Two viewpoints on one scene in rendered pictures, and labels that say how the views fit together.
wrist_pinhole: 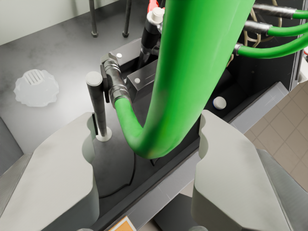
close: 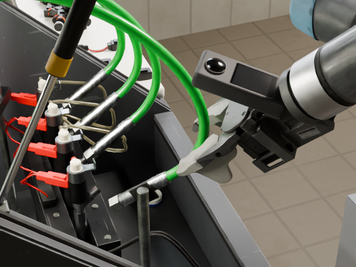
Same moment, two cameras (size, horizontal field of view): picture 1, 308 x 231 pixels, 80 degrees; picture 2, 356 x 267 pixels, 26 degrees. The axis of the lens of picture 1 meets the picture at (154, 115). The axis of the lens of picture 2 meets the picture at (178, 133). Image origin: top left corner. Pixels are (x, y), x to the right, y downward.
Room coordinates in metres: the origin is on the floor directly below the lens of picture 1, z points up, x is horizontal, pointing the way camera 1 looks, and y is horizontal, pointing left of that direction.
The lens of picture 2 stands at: (-0.63, 0.48, 1.80)
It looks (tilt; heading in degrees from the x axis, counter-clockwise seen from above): 35 degrees down; 326
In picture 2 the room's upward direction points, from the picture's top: straight up
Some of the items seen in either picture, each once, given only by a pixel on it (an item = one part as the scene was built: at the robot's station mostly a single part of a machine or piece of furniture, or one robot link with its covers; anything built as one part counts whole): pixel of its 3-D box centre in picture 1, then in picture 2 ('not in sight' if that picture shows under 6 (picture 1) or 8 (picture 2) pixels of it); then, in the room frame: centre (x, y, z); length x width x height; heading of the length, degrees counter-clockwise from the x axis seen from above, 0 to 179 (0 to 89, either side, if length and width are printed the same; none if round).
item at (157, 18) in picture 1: (156, 18); (76, 168); (0.21, 0.09, 1.10); 0.02 x 0.02 x 0.03
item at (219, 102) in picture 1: (219, 103); (152, 197); (0.35, -0.13, 0.84); 0.04 x 0.04 x 0.01
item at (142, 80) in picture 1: (174, 56); (68, 214); (0.32, 0.06, 0.91); 0.34 x 0.10 x 0.15; 165
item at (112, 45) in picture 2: not in sight; (96, 46); (0.69, -0.21, 0.99); 0.12 x 0.02 x 0.02; 69
